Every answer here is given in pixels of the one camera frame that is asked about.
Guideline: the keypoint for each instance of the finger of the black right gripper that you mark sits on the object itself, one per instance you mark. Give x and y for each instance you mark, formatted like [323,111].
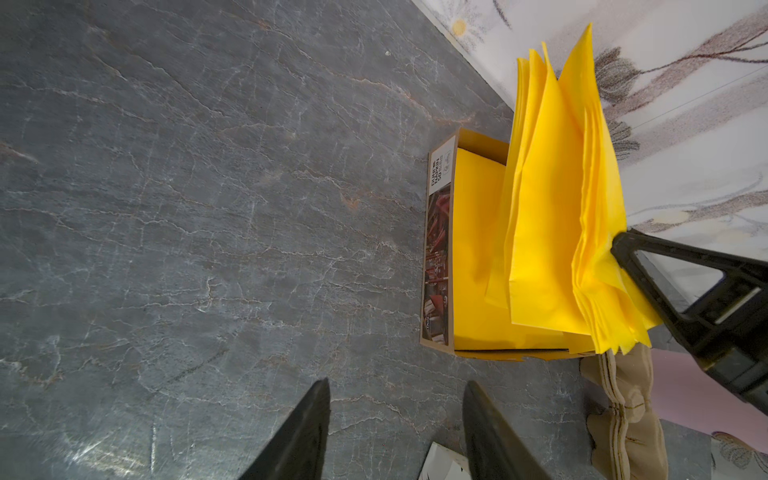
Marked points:
[713,304]

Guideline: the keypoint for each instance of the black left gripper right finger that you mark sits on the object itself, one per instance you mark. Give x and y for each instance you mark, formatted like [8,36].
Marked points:
[494,451]

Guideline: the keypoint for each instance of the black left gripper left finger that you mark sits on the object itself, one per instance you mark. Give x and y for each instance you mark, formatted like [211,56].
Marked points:
[297,449]

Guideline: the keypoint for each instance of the cartoon print paper bag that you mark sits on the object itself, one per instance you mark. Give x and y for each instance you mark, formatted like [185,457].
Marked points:
[442,463]

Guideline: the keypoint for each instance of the brown pulp cup carrier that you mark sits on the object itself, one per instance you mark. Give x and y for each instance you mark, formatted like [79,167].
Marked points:
[628,435]

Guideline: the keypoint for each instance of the brown cardboard tray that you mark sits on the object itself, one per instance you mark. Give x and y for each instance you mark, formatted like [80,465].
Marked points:
[464,180]

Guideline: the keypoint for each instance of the yellow paper napkins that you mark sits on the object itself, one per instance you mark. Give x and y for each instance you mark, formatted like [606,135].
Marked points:
[560,207]

